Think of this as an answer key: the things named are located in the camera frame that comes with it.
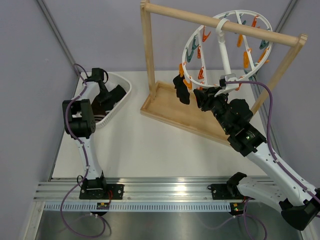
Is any white slotted cable duct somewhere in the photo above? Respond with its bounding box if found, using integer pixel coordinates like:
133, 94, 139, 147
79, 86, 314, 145
44, 201, 231, 213

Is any black sock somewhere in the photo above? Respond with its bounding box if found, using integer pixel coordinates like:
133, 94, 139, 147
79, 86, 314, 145
173, 75, 190, 105

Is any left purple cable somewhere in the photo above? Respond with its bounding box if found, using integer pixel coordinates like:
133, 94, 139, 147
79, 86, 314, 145
59, 63, 112, 237

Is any white perforated plastic basket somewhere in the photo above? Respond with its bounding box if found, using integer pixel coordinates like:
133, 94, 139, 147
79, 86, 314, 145
94, 72, 132, 129

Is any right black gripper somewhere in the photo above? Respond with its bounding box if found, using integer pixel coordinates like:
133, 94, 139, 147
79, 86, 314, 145
193, 86, 232, 134

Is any white round clip hanger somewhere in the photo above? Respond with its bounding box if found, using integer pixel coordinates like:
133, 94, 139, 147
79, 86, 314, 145
179, 10, 273, 91

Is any aluminium mounting rail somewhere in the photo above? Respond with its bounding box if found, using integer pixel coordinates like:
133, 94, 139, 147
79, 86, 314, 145
33, 176, 288, 203

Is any wooden hanger rack frame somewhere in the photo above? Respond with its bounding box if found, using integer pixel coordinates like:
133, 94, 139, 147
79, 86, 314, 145
140, 0, 308, 144

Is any brown sock with stripes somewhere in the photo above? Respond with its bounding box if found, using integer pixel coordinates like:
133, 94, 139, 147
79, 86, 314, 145
90, 84, 127, 123

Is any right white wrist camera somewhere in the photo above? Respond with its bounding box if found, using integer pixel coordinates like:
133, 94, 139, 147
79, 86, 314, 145
215, 73, 240, 97

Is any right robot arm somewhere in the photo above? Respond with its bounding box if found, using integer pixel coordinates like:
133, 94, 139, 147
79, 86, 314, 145
193, 87, 320, 231

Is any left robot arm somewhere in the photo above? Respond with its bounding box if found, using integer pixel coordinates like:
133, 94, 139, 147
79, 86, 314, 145
62, 68, 113, 200

